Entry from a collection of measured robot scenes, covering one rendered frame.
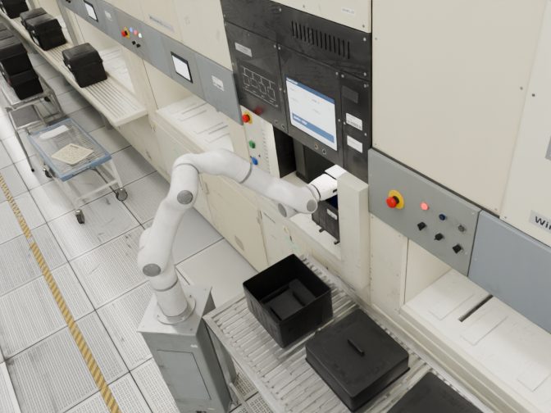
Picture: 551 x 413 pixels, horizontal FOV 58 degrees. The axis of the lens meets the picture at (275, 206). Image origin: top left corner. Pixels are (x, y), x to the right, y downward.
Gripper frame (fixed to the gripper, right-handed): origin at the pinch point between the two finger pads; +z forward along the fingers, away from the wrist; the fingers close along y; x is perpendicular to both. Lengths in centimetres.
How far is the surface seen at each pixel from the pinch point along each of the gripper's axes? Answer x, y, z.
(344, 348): -39, 43, -38
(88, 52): -20, -292, -19
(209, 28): 48, -77, -10
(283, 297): -48, 1, -38
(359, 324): -39, 38, -27
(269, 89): 32.8, -32.4, -10.2
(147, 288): -126, -125, -74
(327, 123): 32.2, 4.7, -10.1
